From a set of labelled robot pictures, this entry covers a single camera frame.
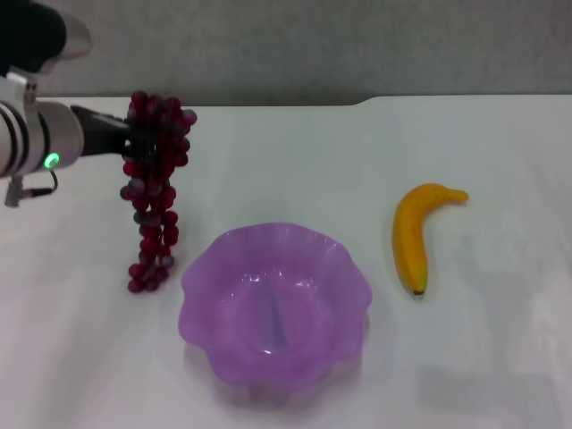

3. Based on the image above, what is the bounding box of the yellow banana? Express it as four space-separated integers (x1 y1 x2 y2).
391 182 470 298

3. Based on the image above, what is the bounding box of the black cable with grey plug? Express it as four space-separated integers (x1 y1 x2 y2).
4 171 60 208

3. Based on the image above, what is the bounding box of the dark red grape bunch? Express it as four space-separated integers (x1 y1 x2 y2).
119 90 198 294

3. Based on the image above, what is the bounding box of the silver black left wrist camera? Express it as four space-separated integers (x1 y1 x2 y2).
0 0 93 76

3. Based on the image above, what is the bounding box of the purple scalloped plastic bowl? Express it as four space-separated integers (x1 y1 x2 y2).
178 221 374 395

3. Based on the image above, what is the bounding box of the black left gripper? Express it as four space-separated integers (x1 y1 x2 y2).
70 105 158 163

